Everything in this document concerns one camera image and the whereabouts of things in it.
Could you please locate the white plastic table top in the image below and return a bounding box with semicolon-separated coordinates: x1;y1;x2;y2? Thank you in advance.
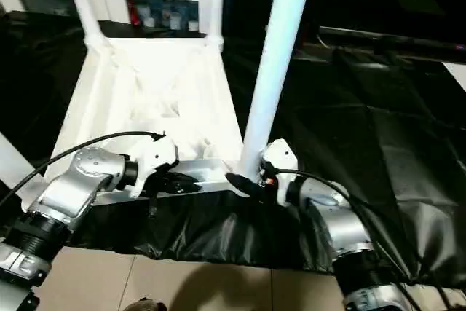
22;34;253;207

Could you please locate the white plastic table leg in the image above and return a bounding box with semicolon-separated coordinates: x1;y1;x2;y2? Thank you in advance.
237;0;318;182
206;0;227;50
62;0;111;50
0;133;46;197

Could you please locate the black work mat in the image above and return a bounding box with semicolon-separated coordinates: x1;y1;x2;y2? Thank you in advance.
0;11;466;288

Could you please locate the dark left robot foot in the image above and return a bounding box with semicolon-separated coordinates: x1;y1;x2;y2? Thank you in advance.
125;297;168;311

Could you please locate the red bottle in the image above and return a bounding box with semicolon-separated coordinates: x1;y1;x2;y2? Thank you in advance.
127;2;141;26

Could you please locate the white flat board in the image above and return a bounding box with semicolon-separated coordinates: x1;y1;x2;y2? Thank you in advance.
444;63;466;92

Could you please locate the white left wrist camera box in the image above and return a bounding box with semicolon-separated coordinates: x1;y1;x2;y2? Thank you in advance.
131;135;180;197

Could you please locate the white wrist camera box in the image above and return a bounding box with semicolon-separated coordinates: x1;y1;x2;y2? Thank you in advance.
131;135;180;197
259;139;299;204

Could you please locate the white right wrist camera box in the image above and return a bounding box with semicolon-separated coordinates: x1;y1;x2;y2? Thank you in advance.
259;139;299;204

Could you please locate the black rail bar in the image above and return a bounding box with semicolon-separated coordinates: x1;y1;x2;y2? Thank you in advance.
319;25;466;54

